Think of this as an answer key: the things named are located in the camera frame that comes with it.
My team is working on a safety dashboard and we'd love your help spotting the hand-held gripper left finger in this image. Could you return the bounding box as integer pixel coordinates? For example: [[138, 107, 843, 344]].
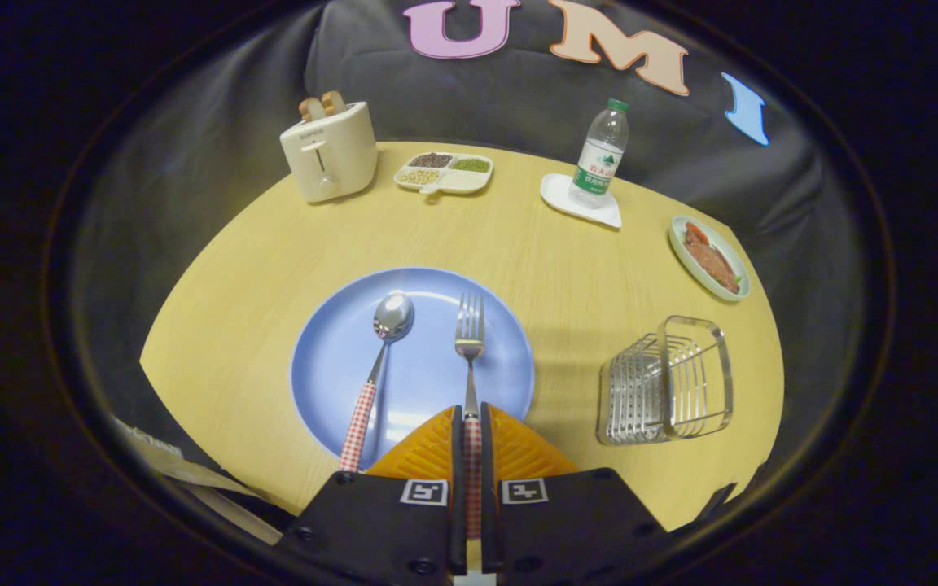
[[274, 405, 467, 583]]

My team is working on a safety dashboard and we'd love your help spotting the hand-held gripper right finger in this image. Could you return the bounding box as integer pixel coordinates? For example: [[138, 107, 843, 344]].
[[481, 402, 671, 583]]

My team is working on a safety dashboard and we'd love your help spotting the fork with red checked handle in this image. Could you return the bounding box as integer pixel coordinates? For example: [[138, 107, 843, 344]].
[[454, 293, 486, 540]]

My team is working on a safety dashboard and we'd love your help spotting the spoon with red checked handle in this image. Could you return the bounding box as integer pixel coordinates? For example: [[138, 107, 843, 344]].
[[339, 291, 415, 473]]

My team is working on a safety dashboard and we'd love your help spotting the blue plate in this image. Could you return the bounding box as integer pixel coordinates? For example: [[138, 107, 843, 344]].
[[291, 266, 536, 471]]

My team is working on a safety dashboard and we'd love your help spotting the clear cutlery holder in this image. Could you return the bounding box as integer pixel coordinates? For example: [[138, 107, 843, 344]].
[[597, 315, 734, 446]]

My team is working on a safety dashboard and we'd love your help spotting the white square coaster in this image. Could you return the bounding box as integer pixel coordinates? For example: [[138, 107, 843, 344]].
[[540, 173, 623, 230]]

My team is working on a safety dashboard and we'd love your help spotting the white divided dish with beans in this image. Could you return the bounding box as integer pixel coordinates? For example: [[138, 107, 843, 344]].
[[393, 151, 494, 198]]

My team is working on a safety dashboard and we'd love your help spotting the pale green plate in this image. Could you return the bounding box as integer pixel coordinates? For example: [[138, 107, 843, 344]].
[[669, 215, 751, 303]]

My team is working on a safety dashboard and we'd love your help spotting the cooked meat with vegetables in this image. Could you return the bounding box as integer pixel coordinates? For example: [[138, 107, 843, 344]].
[[684, 222, 741, 294]]

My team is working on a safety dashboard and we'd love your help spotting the clear plastic water bottle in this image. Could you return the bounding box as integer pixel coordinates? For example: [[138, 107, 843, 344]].
[[568, 98, 629, 210]]

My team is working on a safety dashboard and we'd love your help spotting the cream toaster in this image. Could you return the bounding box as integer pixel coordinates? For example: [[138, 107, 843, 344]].
[[279, 101, 379, 203]]

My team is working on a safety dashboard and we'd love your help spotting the black backdrop cloth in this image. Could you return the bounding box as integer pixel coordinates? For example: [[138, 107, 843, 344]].
[[70, 0, 844, 530]]

